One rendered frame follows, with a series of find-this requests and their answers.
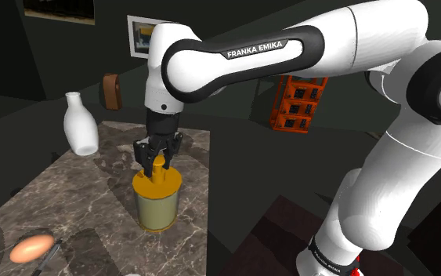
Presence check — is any grey pen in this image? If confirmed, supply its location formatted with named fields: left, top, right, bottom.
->
left=31, top=239, right=63, bottom=276

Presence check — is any white bottle vase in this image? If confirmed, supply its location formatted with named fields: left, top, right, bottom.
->
left=63, top=91, right=100, bottom=157

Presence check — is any yellow lidded pale canister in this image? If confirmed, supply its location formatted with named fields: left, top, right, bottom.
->
left=132, top=154, right=183, bottom=234

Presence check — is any brown wooden block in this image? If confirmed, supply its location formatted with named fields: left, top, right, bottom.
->
left=102, top=72, right=123, bottom=111

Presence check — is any orange shelf rack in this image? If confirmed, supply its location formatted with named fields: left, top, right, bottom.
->
left=268, top=74, right=329, bottom=134

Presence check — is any dark framed wall picture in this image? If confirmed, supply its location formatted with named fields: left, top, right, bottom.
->
left=23, top=0, right=96, bottom=26

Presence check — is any brown marble table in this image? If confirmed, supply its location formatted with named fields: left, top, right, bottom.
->
left=0, top=120, right=211, bottom=276

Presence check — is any tan egg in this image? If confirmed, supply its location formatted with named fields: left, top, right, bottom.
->
left=9, top=234, right=56, bottom=264

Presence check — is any white framed wall picture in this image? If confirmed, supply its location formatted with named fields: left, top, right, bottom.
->
left=126, top=14, right=168, bottom=60

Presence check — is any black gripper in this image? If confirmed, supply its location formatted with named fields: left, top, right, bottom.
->
left=133, top=108, right=183, bottom=178

